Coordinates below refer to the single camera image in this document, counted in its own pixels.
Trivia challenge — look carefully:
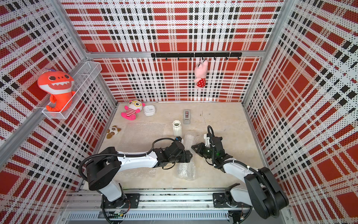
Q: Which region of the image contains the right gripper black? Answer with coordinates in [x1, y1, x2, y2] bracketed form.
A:
[191, 142, 216, 160]

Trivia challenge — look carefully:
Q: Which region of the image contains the small white ribbed vase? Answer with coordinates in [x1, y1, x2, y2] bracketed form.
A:
[172, 120, 182, 137]

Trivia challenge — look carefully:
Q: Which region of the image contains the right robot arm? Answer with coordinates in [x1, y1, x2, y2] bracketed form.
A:
[192, 126, 289, 219]

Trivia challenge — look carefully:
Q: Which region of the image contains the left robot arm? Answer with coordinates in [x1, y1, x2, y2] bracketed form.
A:
[78, 137, 193, 202]

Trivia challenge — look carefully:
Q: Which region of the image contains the white alarm clock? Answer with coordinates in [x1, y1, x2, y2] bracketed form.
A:
[143, 105, 156, 116]

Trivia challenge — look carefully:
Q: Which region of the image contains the pink striped plush doll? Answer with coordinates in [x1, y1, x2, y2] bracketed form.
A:
[121, 100, 145, 121]

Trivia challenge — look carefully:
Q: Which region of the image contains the pink pig plush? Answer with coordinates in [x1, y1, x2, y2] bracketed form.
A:
[194, 60, 208, 88]

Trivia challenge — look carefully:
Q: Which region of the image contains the brown white plush dog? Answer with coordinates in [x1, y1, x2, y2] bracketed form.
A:
[106, 125, 121, 139]

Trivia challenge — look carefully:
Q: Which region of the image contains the orange shark plush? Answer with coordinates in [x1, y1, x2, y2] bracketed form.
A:
[37, 70, 76, 112]

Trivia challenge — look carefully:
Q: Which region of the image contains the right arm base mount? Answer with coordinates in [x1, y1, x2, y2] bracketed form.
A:
[213, 192, 251, 209]

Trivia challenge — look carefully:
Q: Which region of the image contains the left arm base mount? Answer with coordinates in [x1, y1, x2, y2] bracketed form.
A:
[101, 193, 140, 209]

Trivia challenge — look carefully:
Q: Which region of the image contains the black hook rail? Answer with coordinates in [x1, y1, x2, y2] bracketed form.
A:
[151, 52, 243, 60]

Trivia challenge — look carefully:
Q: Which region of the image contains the aluminium front rail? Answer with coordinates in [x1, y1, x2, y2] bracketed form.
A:
[55, 188, 293, 224]

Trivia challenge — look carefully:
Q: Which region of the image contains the clear acrylic wall shelf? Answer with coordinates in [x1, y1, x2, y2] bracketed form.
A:
[38, 61, 102, 119]

